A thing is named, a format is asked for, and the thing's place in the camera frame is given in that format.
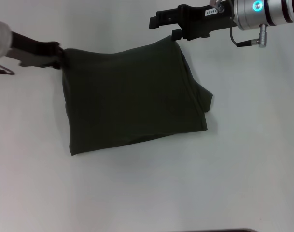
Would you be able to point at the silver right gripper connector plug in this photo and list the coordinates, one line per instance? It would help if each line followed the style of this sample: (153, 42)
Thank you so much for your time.
(260, 36)

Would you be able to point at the dark robot torso edge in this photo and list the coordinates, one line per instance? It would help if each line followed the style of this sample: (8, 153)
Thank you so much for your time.
(190, 230)

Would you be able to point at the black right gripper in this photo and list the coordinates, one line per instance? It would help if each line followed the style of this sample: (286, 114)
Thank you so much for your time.
(204, 20)

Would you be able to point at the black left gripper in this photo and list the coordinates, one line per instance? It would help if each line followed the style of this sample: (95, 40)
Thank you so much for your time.
(33, 53)

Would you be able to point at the dark green FREE! t-shirt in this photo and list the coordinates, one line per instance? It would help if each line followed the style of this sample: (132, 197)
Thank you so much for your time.
(132, 96)

